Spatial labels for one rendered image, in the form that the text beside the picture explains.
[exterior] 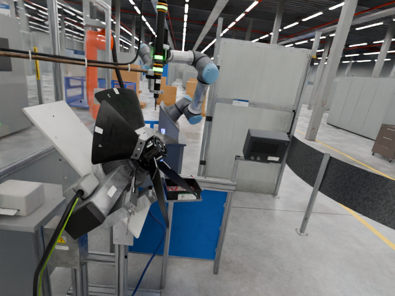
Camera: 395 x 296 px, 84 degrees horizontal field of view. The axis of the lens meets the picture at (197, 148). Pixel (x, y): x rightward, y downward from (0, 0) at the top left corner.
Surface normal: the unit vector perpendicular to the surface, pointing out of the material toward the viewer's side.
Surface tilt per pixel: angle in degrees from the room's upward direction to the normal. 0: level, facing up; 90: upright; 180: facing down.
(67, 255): 90
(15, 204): 90
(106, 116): 72
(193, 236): 90
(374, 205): 90
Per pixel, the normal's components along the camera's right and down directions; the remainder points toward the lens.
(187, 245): 0.00, 0.32
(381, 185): -0.79, 0.10
